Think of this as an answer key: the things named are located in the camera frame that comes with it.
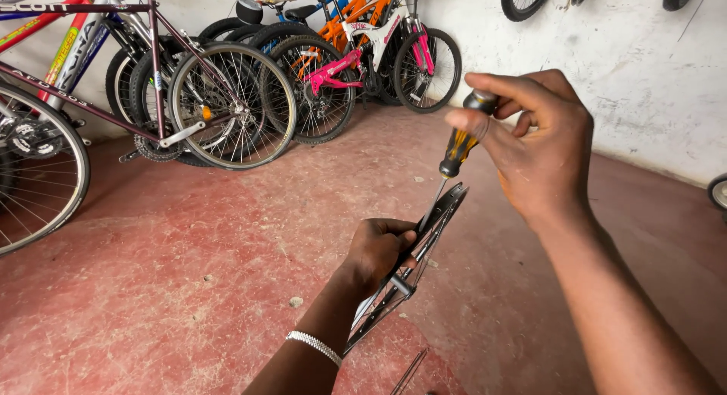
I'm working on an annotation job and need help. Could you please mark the silver red frame bicycle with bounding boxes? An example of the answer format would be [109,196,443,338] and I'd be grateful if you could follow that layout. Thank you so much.
[0,0,188,157]

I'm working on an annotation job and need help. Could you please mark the person's left hand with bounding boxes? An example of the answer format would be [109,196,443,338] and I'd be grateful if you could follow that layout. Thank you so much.
[346,218,419,287]

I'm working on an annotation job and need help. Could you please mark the black yellow handled screwdriver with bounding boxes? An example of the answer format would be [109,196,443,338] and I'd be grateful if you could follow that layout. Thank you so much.
[417,89,499,232]

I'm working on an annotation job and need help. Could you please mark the blue bicycle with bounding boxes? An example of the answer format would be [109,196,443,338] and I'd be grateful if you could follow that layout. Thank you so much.
[199,0,353,44]

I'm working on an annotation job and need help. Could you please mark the small white rimmed wheel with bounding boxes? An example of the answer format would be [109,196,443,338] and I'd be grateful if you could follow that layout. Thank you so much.
[707,173,727,211]

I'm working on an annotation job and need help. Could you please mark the loose metal spokes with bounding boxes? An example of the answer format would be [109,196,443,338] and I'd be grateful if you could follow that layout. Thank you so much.
[390,347,430,395]

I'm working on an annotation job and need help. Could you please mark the orange bicycle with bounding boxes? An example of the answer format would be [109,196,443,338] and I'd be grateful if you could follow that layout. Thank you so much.
[250,0,410,61]

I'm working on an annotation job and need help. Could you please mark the silver beaded bracelet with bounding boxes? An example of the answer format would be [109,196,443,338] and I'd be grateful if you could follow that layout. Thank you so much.
[285,330,344,368]

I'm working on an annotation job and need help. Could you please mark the pink white bicycle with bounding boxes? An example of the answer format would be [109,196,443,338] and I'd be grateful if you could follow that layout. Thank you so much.
[259,0,463,145]

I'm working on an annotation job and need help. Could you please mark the black helmet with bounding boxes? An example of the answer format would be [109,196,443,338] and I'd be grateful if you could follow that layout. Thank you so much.
[235,0,264,25]

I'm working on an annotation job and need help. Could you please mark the large hanging bicycle wheel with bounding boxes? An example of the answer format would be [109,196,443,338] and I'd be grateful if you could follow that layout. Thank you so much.
[500,0,557,22]

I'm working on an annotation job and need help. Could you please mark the maroon frame bicycle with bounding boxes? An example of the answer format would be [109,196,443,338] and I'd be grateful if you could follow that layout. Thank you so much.
[0,0,298,257]

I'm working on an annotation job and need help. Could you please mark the person's right hand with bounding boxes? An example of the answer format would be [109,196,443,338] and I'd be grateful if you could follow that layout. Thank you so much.
[444,69,595,230]

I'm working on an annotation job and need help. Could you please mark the small spoked bicycle wheel rim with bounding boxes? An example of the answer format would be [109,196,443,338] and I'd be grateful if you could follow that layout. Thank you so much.
[342,182,470,356]

